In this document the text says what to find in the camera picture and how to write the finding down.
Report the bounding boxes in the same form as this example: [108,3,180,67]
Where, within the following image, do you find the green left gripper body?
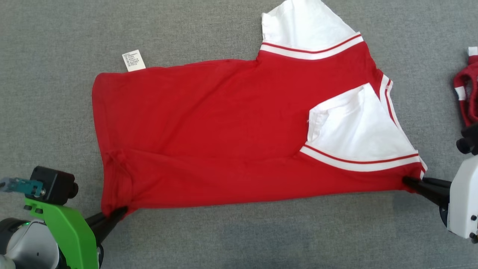
[24,198,99,269]

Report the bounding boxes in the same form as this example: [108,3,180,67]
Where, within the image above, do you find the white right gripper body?
[447,154,478,239]

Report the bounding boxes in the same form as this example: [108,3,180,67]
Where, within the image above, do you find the red shorts white hem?
[453,47,478,127]

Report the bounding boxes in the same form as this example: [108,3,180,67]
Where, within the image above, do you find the red white-sleeved T-shirt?
[91,0,429,219]

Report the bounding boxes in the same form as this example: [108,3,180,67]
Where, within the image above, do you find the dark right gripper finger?
[403,176,451,206]
[422,177,452,188]

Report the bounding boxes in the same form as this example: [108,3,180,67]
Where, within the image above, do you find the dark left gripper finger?
[89,213,125,246]
[89,206,128,225]

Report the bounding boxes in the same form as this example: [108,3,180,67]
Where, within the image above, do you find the teal plug left camera cable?
[0,177,44,197]

